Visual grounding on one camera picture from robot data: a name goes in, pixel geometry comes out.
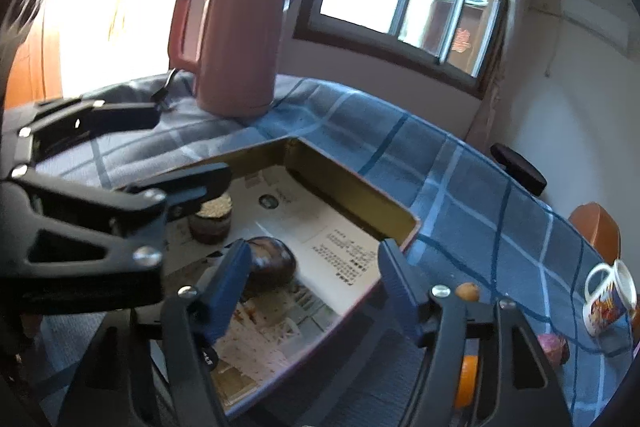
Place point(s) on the purple passion fruit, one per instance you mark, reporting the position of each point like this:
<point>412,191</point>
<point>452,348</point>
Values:
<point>555,348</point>

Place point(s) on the orange tangerine middle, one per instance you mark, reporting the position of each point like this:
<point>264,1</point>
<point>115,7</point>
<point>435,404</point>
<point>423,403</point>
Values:
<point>467,382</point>

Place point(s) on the orange wooden chair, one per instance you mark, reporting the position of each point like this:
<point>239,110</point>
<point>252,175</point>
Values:
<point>599,229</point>

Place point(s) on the small brown longan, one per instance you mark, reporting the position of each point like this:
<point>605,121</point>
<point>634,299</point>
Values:
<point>468,292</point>

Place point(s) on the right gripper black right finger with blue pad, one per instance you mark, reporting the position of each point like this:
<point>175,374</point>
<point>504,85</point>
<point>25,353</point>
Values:
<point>515,384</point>

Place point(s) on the dark brown round fruit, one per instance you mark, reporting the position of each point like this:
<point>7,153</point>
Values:
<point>273,265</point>

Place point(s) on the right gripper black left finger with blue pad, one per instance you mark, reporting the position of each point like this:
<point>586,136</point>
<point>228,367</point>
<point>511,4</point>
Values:
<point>113,383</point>

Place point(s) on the brown cut log piece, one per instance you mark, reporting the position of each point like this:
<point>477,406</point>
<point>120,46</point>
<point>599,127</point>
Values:
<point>212,223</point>

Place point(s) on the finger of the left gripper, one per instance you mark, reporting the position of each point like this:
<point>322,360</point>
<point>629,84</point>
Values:
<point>186,189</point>
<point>33,133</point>

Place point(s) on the blue plaid tablecloth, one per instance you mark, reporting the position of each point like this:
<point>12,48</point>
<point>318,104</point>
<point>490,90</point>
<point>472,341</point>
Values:
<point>477,225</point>

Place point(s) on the dark round stool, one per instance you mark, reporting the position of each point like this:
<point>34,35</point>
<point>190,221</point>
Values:
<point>519,168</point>

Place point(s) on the white cartoon printed mug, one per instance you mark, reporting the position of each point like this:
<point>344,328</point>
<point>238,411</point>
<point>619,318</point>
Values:
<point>609,294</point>

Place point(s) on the pink electric kettle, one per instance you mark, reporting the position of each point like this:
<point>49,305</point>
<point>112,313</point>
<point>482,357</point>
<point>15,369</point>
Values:
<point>236,58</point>

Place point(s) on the white air conditioner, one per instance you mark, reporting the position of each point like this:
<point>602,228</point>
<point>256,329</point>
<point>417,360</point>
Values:
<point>600,22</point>

